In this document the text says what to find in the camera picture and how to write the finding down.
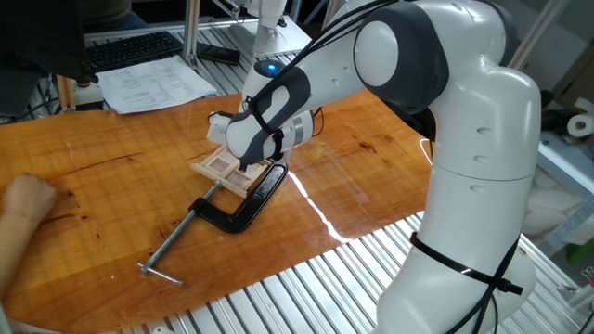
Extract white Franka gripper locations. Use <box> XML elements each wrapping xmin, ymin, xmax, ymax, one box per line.
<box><xmin>205</xmin><ymin>110</ymin><xmax>294</xmax><ymax>173</ymax></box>

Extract miniature wooden sliding window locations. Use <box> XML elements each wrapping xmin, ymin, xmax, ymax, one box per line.
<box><xmin>189</xmin><ymin>145</ymin><xmax>273</xmax><ymax>199</ymax></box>

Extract bare person hand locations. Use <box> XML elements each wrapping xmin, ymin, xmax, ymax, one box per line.
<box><xmin>2</xmin><ymin>173</ymin><xmax>58</xmax><ymax>225</ymax></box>

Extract black C-clamp with steel screw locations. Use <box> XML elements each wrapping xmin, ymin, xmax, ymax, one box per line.
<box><xmin>137</xmin><ymin>160</ymin><xmax>290</xmax><ymax>286</ymax></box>

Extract black phone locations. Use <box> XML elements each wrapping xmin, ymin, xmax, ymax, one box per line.
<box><xmin>196</xmin><ymin>41</ymin><xmax>242</xmax><ymax>67</ymax></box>

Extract printed white paper sheets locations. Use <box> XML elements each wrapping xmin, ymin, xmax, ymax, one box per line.
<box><xmin>96</xmin><ymin>54</ymin><xmax>218</xmax><ymax>116</ymax></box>

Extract glossy wood-grain mat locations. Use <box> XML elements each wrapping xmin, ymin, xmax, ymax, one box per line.
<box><xmin>0</xmin><ymin>90</ymin><xmax>435</xmax><ymax>334</ymax></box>

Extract black computer keyboard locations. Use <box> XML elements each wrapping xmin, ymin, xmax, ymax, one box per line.
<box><xmin>84</xmin><ymin>30</ymin><xmax>185</xmax><ymax>74</ymax></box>

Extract wooden slat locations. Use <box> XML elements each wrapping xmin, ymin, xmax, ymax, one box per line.
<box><xmin>55</xmin><ymin>73</ymin><xmax>76</xmax><ymax>113</ymax></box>

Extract seated person dark clothes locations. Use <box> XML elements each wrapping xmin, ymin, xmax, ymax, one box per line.
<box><xmin>81</xmin><ymin>0</ymin><xmax>150</xmax><ymax>33</ymax></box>

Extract black computer monitor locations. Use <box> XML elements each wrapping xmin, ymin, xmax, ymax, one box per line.
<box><xmin>0</xmin><ymin>0</ymin><xmax>99</xmax><ymax>84</ymax></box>

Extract white plastic bags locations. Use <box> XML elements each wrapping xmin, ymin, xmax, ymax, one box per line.
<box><xmin>522</xmin><ymin>174</ymin><xmax>594</xmax><ymax>245</ymax></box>

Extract white toilet paper roll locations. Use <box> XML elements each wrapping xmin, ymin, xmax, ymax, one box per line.
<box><xmin>566</xmin><ymin>112</ymin><xmax>594</xmax><ymax>139</ymax></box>

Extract white camera stand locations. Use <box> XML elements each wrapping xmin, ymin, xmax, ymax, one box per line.
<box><xmin>228</xmin><ymin>0</ymin><xmax>313</xmax><ymax>59</ymax></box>

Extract aluminium profile post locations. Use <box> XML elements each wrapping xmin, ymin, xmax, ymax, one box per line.
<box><xmin>182</xmin><ymin>0</ymin><xmax>201</xmax><ymax>70</ymax></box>

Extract black cable along robot arm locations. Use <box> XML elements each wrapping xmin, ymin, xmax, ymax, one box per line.
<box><xmin>243</xmin><ymin>0</ymin><xmax>525</xmax><ymax>334</ymax></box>

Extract grey metal shelf frame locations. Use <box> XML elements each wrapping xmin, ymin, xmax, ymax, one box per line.
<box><xmin>536</xmin><ymin>133</ymin><xmax>594</xmax><ymax>257</ymax></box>

